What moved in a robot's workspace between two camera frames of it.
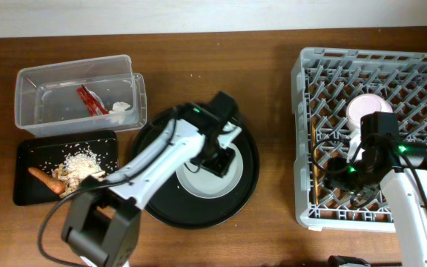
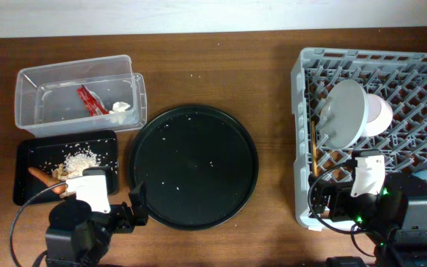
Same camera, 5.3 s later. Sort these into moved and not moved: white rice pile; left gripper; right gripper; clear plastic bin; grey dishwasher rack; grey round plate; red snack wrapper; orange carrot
Moved: grey round plate; right gripper; left gripper
Not moved: grey dishwasher rack; red snack wrapper; orange carrot; white rice pile; clear plastic bin
